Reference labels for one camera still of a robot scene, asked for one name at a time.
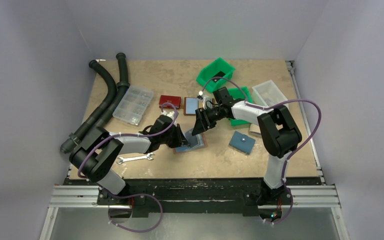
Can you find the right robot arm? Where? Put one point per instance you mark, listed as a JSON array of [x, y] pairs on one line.
[[279, 132]]

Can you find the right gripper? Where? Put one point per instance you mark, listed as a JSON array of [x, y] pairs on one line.
[[201, 118]]

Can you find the aluminium frame rail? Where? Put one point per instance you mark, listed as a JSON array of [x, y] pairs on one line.
[[68, 196]]

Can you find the small green plastic bin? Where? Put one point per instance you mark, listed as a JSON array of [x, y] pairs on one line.
[[239, 94]]

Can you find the pink leather card holder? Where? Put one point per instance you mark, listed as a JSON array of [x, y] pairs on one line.
[[195, 142]]

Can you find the cream leather card holder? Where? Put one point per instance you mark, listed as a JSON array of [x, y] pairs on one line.
[[254, 129]]

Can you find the clear plastic organizer box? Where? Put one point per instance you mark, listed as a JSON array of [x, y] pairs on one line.
[[133, 105]]

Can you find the clear white plastic bin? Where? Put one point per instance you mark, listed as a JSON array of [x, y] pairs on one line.
[[267, 94]]

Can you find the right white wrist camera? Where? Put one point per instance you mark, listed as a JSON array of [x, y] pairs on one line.
[[204, 101]]

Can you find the silver wrench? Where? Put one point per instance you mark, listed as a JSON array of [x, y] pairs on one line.
[[122, 160]]

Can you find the brown open card holder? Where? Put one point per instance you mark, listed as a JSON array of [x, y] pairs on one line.
[[191, 104]]

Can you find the red leather card holder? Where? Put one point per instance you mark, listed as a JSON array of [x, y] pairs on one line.
[[176, 101]]

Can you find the black VIP card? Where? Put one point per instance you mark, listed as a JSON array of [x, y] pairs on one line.
[[218, 76]]

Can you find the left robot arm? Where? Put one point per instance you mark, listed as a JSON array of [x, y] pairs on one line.
[[96, 154]]

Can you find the blue leather card holder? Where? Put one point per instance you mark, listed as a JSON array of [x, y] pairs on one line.
[[242, 142]]

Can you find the large green plastic bin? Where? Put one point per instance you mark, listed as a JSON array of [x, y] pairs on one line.
[[218, 68]]

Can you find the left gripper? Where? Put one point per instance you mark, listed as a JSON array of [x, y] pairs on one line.
[[176, 136]]

